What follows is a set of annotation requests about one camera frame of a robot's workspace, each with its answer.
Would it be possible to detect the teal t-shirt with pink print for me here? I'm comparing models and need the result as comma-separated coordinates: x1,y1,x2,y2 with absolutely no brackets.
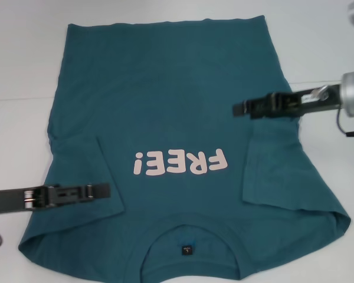
17,16,352,279

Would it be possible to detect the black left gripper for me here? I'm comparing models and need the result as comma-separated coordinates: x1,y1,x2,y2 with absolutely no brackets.
0,182,112,213

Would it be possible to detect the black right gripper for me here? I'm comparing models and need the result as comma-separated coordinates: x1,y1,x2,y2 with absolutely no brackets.
232,84,345,120

